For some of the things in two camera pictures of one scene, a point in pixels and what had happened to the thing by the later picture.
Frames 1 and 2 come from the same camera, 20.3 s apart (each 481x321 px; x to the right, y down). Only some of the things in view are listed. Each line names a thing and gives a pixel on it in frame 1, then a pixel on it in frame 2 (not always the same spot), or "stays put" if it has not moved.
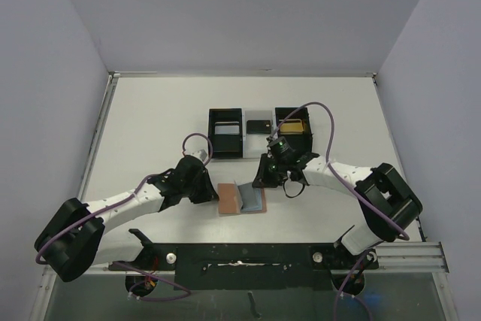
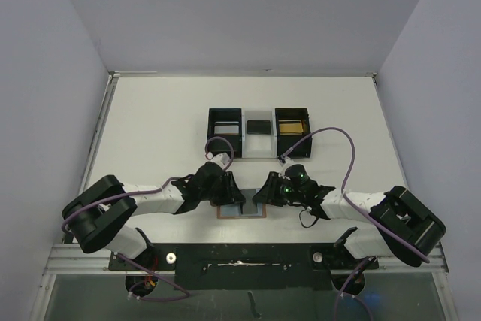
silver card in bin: (228, 129) stays put
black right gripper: (264, 177) -> (274, 189)
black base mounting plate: (247, 267) stays put
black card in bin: (261, 126) stays put
